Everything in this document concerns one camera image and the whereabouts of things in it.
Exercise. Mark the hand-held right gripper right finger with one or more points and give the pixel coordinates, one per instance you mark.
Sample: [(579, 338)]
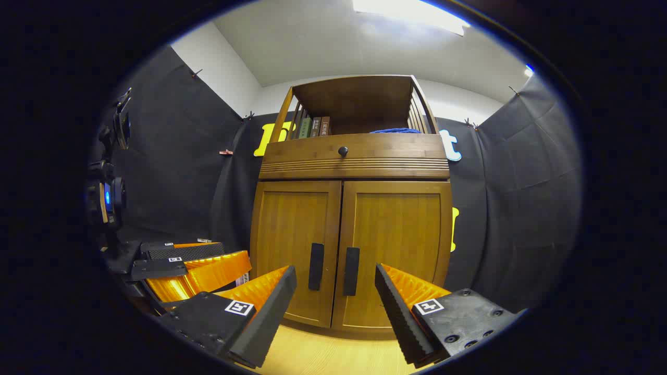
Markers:
[(398, 317)]

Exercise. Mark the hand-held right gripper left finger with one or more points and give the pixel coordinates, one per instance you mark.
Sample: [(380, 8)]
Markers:
[(271, 317)]

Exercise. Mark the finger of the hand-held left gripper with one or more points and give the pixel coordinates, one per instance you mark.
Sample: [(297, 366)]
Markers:
[(187, 252), (156, 269)]

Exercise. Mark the wooden cabinet door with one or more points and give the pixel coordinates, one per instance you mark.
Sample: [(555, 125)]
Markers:
[(292, 229), (401, 234)]

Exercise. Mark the wooden double-door shoe cabinet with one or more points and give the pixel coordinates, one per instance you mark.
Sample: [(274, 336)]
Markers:
[(354, 99)]

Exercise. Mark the wooden drawer with black knob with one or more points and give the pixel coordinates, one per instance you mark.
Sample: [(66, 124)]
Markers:
[(302, 153)]

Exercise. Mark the grey-brown book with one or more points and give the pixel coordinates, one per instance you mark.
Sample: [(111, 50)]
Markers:
[(316, 127)]

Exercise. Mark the reddish brown book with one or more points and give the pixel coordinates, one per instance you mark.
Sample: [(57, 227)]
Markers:
[(324, 126)]

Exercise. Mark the blue cloth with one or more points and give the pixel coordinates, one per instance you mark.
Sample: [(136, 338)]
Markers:
[(396, 130)]

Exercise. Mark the ceiling light panel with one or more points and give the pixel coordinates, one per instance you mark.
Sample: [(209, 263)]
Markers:
[(406, 13)]

